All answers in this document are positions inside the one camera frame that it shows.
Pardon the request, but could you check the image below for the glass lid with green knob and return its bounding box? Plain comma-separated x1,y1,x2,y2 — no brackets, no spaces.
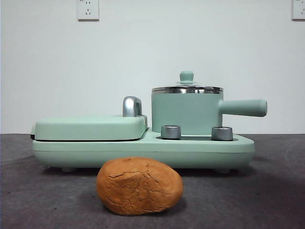
152,70,224,91

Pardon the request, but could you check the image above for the brown potato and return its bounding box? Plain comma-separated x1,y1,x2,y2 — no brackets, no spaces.
96,156,184,217

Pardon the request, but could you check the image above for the mint green steamer pot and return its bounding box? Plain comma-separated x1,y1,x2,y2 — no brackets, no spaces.
151,87,268,134

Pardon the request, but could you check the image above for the silver control knob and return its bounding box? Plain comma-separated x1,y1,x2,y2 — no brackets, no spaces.
211,125,234,141
161,124,182,140

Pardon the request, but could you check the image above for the mint green breakfast machine base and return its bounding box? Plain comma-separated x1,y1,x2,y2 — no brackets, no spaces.
32,127,255,174

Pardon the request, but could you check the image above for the white wall socket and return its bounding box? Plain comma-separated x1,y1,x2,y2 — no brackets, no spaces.
77,0,100,21
292,0,305,21

